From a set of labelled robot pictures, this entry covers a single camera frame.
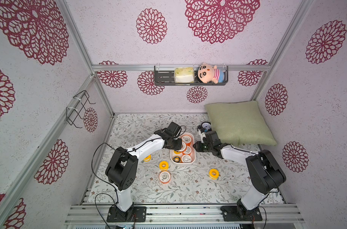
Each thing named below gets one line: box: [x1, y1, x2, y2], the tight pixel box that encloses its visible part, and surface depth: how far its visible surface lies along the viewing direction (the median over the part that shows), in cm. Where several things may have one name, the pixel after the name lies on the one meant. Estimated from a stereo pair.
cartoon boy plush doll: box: [197, 62, 225, 84], surface depth 88 cm
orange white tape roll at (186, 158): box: [181, 154, 193, 163], surface depth 94 cm
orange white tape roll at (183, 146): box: [177, 140, 187, 152], surface depth 89 cm
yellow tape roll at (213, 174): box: [208, 168, 220, 180], surface depth 89 cm
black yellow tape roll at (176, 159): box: [172, 155, 182, 163], surface depth 94 cm
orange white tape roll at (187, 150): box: [183, 145, 193, 155], surface depth 97 cm
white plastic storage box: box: [170, 132, 196, 165], surface depth 95 cm
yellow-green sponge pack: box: [173, 67, 195, 84], surface depth 92 cm
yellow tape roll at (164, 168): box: [158, 160, 170, 171], surface depth 92 cm
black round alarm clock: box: [201, 121, 213, 132], surface depth 112 cm
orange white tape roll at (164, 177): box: [158, 170, 172, 185], surface depth 87 cm
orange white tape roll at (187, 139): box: [181, 134, 193, 146], surface depth 102 cm
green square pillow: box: [204, 100, 278, 147], surface depth 97 cm
